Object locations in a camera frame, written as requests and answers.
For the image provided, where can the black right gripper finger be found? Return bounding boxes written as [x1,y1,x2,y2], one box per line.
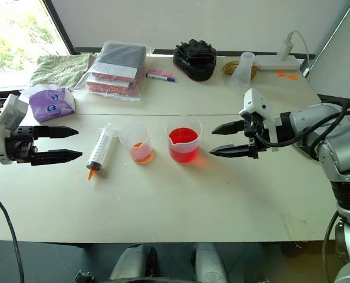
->
[212,120,247,136]
[209,143,257,159]

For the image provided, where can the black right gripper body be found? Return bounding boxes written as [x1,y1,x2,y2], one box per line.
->
[243,113,266,160]

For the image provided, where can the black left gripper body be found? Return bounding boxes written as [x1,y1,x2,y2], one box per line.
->
[5,126,37,166]

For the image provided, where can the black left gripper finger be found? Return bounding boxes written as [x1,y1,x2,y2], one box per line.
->
[30,149,84,166]
[33,125,80,140]

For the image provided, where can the clear syringe with orange tip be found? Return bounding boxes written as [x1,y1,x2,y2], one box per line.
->
[85,123,119,182]

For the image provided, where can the beaker with red liquid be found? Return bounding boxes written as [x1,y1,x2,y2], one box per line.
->
[165,115,203,164]

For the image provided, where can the empty clear plastic cup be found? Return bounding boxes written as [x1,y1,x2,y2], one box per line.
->
[225,51,256,96]

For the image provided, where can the small beaker with orange liquid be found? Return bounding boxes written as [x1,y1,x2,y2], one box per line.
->
[118,123,155,164]

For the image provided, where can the purple tissue pack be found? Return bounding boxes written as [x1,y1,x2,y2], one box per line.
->
[19,84,77,123]

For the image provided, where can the green towel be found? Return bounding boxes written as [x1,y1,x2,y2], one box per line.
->
[28,52,95,90]

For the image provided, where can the white power strip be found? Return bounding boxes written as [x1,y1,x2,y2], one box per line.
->
[253,54,301,71]

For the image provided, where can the black gloves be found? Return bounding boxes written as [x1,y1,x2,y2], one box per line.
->
[172,38,218,83]

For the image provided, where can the white marker with blue cap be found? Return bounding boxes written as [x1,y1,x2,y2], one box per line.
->
[145,73,176,83]

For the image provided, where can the plastic bag with cloths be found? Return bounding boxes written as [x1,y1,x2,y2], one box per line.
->
[73,40,156,103]

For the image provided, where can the white charger plug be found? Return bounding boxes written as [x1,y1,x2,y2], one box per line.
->
[277,32,295,60]

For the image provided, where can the pink eraser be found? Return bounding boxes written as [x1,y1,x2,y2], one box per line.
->
[147,68,173,77]

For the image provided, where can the grey rounded robot leg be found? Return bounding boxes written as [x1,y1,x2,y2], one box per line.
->
[190,242,231,283]
[108,242,159,281]

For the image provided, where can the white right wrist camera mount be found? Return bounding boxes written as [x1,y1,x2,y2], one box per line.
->
[239,87,282,152]

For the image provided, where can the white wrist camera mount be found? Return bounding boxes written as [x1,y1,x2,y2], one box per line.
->
[0,94,29,165]
[239,87,282,152]

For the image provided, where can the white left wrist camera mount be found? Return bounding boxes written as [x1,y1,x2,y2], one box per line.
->
[0,94,29,165]

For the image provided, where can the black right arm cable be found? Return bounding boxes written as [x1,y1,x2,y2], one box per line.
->
[252,104,350,162]

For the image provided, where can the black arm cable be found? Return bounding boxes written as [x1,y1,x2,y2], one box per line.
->
[252,104,350,162]
[0,98,26,283]

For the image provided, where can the brown rope coil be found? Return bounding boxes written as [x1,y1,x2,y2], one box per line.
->
[222,60,260,81]

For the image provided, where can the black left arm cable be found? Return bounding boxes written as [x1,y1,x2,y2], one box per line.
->
[0,98,26,283]

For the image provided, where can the white charger cable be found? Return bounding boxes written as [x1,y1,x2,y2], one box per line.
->
[290,29,312,81]

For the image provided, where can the black window frame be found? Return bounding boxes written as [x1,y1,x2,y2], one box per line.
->
[42,0,75,55]

